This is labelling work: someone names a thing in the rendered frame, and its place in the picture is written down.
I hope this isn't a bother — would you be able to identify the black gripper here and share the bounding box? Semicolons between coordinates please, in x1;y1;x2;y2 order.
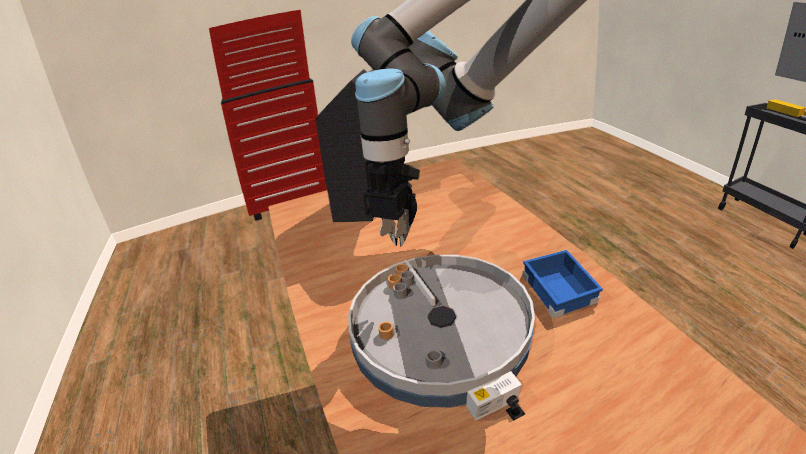
363;157;417;247

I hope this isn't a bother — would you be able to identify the round grey turntable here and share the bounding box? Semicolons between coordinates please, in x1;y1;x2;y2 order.
348;255;535;421

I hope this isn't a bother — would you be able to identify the blue crate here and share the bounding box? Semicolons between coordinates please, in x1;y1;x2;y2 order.
522;250;603;319

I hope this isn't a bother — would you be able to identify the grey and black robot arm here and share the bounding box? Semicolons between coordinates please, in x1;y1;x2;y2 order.
351;0;587;163

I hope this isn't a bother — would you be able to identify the grey metal bushing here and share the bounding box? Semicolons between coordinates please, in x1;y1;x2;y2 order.
393;283;407;299
426;350;442;369
400;271;414;287

